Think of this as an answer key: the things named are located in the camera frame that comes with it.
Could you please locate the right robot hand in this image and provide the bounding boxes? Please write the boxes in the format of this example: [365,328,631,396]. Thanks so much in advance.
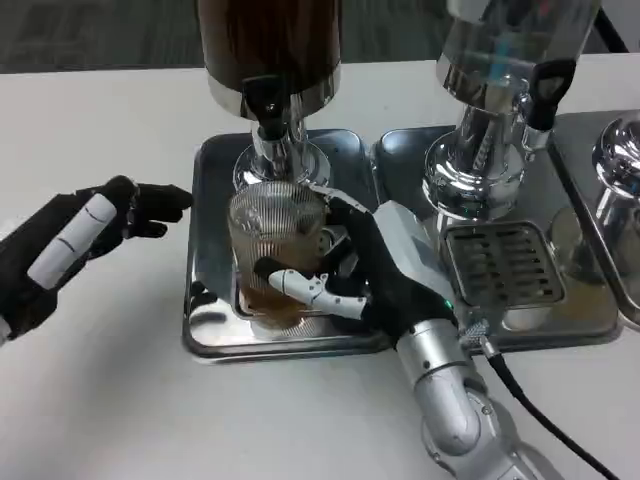
[253,184,459,351]

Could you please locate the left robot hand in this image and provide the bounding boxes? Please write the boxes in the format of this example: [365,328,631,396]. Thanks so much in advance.
[0,174,194,345]

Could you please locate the clear ribbed glass cup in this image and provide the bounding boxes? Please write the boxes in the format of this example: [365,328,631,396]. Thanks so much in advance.
[227,180,331,329]

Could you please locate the steel dispenser base tray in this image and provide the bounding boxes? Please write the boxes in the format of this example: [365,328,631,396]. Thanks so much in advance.
[547,112,640,326]
[372,127,626,351]
[180,128,401,359]

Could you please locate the black tap lever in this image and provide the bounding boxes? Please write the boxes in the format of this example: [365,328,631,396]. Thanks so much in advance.
[239,74,291,139]
[529,58,577,132]

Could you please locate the brown drink dispenser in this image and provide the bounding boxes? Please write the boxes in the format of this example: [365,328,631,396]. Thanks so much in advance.
[197,0,344,191]

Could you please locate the clear empty drink dispenser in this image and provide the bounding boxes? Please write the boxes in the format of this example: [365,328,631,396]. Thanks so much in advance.
[421,0,599,221]

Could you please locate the chrome dispenser column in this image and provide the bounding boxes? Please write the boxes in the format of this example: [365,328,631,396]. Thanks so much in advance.
[591,113,640,261]

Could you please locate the black background leg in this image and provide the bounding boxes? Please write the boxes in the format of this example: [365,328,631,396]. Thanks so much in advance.
[597,7,631,52]

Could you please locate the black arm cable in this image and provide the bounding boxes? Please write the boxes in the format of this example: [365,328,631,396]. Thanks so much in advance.
[459,322,624,480]

